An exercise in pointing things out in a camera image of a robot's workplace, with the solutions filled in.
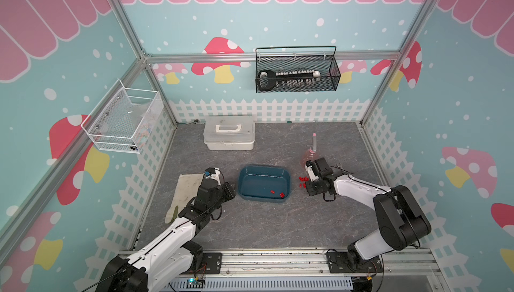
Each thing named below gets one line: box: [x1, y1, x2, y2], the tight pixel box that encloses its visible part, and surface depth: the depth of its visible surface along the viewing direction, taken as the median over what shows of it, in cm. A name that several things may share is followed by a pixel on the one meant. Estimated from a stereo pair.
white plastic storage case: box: [203, 115, 255, 151], surface depth 105 cm
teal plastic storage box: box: [237, 165, 292, 203], surface depth 95 cm
